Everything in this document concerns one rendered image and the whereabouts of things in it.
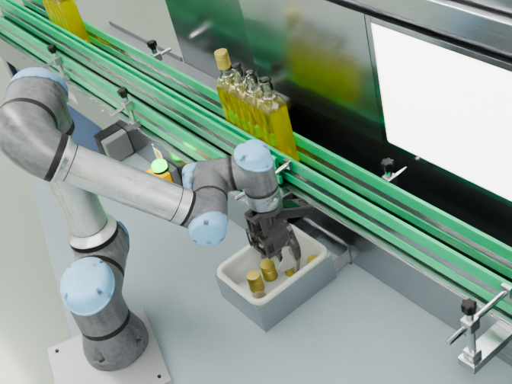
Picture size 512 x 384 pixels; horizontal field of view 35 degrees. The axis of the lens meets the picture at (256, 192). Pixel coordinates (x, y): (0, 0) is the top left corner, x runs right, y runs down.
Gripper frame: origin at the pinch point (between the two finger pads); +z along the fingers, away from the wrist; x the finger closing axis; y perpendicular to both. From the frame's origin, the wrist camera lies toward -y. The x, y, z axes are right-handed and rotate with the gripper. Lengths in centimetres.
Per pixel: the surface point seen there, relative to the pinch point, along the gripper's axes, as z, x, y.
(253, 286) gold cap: 1.3, -1.9, 10.3
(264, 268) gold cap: -1.0, -2.2, 5.8
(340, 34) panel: -44, -5, -30
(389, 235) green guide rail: -10.5, 20.7, -13.8
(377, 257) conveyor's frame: -2.9, 17.5, -11.9
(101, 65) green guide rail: -13, -104, -13
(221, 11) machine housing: -34, -58, -33
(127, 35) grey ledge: -8, -124, -33
